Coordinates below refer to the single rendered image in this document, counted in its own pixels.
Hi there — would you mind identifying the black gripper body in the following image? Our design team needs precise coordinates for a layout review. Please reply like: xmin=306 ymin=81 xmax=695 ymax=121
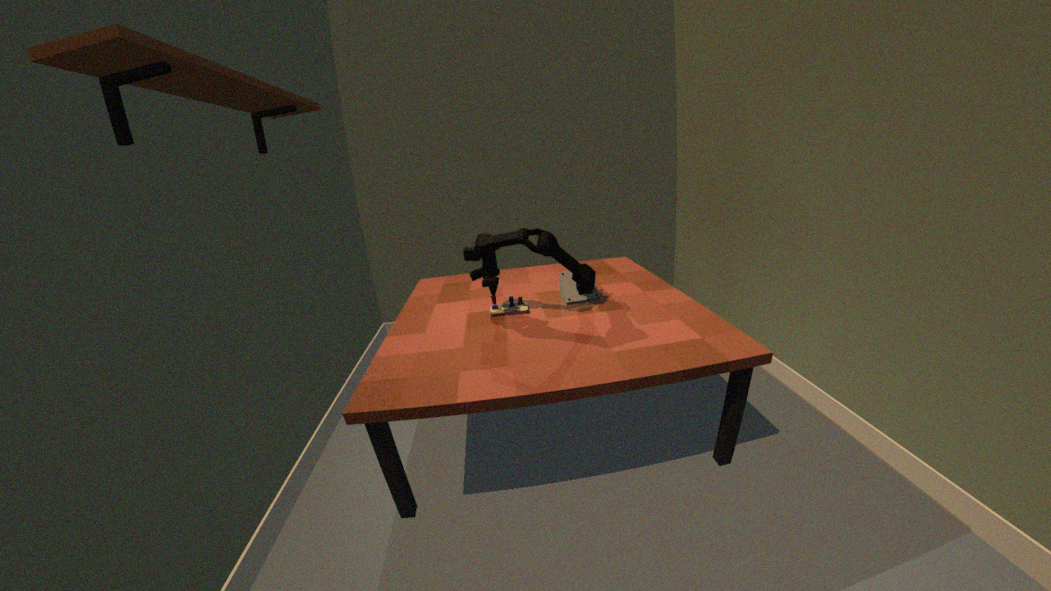
xmin=482 ymin=260 xmax=500 ymax=287

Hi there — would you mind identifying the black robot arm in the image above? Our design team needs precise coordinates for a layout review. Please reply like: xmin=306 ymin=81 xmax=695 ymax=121
xmin=463 ymin=228 xmax=595 ymax=296

